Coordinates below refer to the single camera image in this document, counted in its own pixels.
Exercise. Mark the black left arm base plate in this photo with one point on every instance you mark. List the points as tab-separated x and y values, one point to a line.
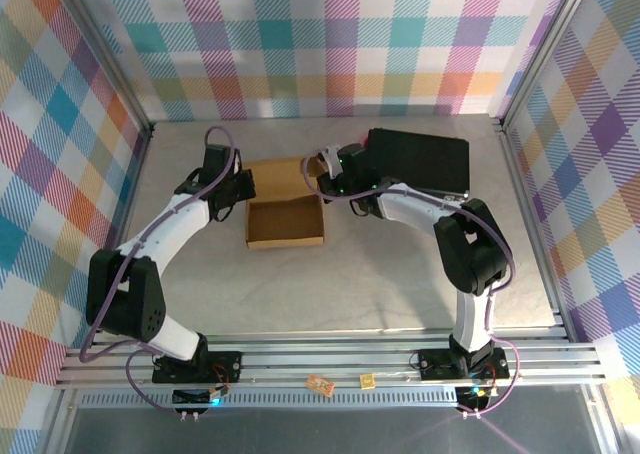
225	364

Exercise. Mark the brown cardboard paper box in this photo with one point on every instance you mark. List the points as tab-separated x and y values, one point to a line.
285	219

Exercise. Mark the aluminium frame post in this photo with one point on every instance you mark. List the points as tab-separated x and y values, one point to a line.
107	49
542	49

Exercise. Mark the orange printed tag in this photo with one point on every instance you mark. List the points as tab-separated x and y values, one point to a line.
320	385

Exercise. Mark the small pink object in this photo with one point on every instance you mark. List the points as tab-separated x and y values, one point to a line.
364	140

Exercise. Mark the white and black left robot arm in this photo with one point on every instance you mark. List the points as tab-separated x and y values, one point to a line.
165	229

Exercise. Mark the slotted metal grille strip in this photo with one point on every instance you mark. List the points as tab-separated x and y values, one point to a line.
300	399

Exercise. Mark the aluminium side rail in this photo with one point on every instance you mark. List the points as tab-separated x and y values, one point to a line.
132	174
525	184

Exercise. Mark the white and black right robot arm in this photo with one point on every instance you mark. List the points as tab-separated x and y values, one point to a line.
425	209

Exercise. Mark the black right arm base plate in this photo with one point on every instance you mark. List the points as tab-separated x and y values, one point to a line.
440	361

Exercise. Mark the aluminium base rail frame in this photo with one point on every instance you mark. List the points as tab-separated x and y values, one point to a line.
325	356

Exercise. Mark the small yellow tag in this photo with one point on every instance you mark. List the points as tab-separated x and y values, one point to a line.
367	380

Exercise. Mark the black controller board with light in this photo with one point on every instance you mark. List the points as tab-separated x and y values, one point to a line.
197	396
475	396

